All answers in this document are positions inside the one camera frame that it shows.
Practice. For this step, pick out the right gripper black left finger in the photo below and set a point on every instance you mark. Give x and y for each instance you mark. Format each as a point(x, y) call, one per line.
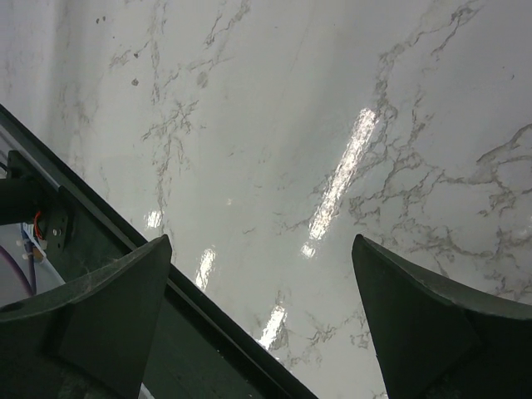
point(90, 337)

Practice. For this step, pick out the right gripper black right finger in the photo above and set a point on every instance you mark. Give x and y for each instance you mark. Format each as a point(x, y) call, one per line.
point(437, 338)

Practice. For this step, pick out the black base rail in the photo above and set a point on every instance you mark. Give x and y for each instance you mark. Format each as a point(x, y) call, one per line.
point(197, 350)

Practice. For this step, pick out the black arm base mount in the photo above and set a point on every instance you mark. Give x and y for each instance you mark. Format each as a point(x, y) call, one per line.
point(27, 196)

